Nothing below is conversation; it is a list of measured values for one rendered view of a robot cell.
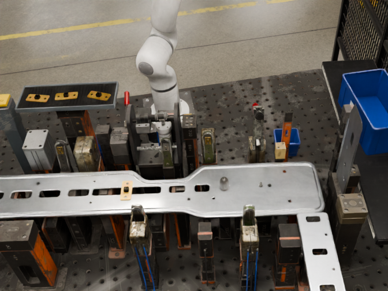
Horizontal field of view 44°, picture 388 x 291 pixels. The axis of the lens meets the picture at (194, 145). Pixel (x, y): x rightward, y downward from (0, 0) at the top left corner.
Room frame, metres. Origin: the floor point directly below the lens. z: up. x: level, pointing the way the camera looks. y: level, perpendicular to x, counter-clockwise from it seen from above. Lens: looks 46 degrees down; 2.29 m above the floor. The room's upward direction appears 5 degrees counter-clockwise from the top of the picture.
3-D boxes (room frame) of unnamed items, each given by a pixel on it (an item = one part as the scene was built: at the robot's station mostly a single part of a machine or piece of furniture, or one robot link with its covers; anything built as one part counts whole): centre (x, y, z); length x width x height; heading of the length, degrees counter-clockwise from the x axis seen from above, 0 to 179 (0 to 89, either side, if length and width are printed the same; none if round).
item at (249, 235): (0.82, -0.15, 0.87); 0.12 x 0.09 x 0.35; 176
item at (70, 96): (1.40, 0.46, 1.17); 0.08 x 0.04 x 0.01; 90
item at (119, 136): (1.25, 0.27, 0.89); 0.13 x 0.11 x 0.38; 176
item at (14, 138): (1.42, 0.72, 0.92); 0.08 x 0.08 x 0.44; 86
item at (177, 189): (1.04, 0.07, 0.84); 0.12 x 0.05 x 0.29; 176
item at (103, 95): (1.39, 0.34, 1.17); 0.08 x 0.04 x 0.01; 68
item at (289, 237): (0.83, -0.28, 0.84); 0.11 x 0.10 x 0.28; 176
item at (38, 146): (1.24, 0.57, 0.90); 0.13 x 0.10 x 0.41; 176
